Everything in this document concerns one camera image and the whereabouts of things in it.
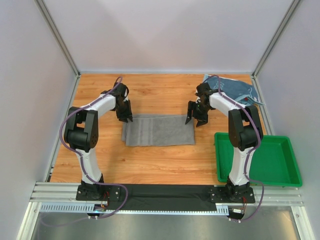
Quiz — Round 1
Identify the aluminium front rail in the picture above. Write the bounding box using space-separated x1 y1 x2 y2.
30 182 304 216

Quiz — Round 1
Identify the blue patterned towel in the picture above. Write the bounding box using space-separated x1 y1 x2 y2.
203 74 263 106

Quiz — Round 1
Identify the aluminium frame post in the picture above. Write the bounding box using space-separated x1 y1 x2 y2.
251 0 303 77
34 0 81 77

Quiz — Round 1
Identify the grey terry towel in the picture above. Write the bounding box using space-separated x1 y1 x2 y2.
121 114 196 147

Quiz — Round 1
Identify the green plastic tray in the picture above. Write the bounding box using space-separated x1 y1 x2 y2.
214 132 303 188

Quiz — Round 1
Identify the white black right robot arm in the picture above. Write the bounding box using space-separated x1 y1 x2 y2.
185 82 264 203

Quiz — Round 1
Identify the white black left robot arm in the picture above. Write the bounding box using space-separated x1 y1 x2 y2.
60 82 133 201

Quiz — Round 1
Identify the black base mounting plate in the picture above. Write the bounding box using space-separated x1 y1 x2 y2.
75 183 256 212

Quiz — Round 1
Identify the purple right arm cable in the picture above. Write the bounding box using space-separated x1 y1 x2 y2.
201 74 266 224

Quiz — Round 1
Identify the aluminium frame post left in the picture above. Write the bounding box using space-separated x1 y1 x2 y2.
34 0 81 77

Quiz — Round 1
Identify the aluminium frame post right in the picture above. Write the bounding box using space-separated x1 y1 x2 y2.
251 0 303 77

